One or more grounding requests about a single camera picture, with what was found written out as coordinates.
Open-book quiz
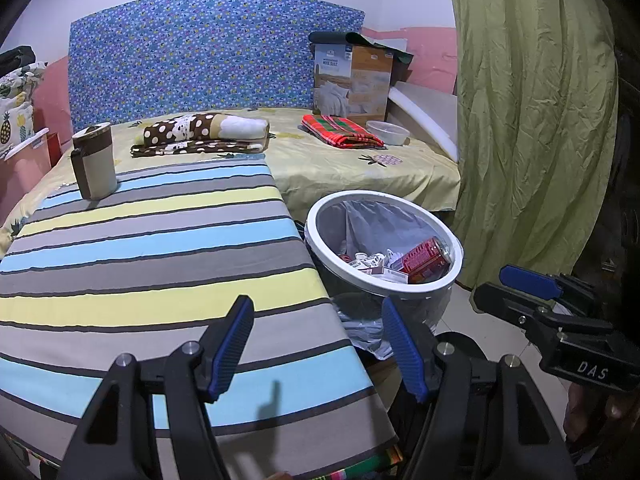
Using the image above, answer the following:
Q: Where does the blue floral headboard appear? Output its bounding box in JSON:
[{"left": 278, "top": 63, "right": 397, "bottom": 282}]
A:
[{"left": 67, "top": 0, "right": 366, "bottom": 133}]

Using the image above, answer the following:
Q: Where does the red can with white print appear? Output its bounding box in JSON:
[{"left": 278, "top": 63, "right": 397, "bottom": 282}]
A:
[{"left": 400, "top": 237, "right": 453, "bottom": 285}]

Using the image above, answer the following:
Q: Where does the striped table cloth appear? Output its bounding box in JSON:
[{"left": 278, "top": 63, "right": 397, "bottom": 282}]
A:
[{"left": 0, "top": 152, "right": 401, "bottom": 476}]

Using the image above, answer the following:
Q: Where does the brown polka dot blanket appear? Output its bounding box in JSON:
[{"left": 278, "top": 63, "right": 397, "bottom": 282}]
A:
[{"left": 131, "top": 112, "right": 271, "bottom": 159}]

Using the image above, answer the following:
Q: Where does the patterned paper cup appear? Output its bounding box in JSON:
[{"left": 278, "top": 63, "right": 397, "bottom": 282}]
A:
[{"left": 350, "top": 252, "right": 386, "bottom": 273}]

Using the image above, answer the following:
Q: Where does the white plastic bowl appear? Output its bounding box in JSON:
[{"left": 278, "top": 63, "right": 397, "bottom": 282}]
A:
[{"left": 366, "top": 120, "right": 412, "bottom": 147}]

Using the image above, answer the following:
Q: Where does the green curtain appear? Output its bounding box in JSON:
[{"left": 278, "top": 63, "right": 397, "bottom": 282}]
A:
[{"left": 447, "top": 0, "right": 622, "bottom": 306}]

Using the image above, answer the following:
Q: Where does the pink storage cabinet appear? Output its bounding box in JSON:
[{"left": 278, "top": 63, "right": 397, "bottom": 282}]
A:
[{"left": 0, "top": 127, "right": 63, "bottom": 223}]

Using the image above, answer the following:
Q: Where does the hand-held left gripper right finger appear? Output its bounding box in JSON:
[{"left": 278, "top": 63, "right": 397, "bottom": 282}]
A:
[{"left": 382, "top": 296, "right": 578, "bottom": 480}]

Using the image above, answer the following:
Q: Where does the black cloth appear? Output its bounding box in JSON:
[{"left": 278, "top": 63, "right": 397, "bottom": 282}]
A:
[{"left": 0, "top": 45, "right": 37, "bottom": 75}]

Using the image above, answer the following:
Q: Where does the brown and cream tumbler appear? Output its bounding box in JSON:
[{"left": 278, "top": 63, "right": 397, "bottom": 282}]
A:
[{"left": 70, "top": 122, "right": 119, "bottom": 201}]

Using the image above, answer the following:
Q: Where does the person's right hand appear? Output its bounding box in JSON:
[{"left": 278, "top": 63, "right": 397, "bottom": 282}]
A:
[{"left": 562, "top": 382, "right": 640, "bottom": 466}]

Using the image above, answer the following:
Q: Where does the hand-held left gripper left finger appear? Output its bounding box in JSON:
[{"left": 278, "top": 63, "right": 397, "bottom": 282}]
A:
[{"left": 57, "top": 295, "right": 255, "bottom": 480}]

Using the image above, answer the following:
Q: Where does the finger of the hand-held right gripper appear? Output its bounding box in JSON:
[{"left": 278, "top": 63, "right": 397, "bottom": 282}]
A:
[
  {"left": 471, "top": 282, "right": 552, "bottom": 334},
  {"left": 499, "top": 264, "right": 599, "bottom": 302}
]

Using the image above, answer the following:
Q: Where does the pineapple print bedding pile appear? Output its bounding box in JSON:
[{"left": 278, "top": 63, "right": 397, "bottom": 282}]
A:
[{"left": 0, "top": 60, "right": 47, "bottom": 161}]

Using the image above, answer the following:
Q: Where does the white bed side board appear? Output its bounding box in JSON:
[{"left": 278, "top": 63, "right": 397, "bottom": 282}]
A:
[{"left": 390, "top": 85, "right": 461, "bottom": 163}]

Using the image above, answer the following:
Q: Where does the white trash bin with bag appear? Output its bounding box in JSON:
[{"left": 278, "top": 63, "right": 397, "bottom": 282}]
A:
[{"left": 304, "top": 190, "right": 465, "bottom": 361}]

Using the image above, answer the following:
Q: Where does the cardboard quilt box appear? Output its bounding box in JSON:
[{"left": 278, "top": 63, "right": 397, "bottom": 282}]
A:
[{"left": 312, "top": 42, "right": 394, "bottom": 123}]

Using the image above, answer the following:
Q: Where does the purple milk carton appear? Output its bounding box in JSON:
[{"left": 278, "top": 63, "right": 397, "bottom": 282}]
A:
[{"left": 371, "top": 265, "right": 408, "bottom": 284}]

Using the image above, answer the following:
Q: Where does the red plaid cloth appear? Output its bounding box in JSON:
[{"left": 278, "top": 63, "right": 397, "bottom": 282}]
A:
[{"left": 301, "top": 114, "right": 387, "bottom": 151}]

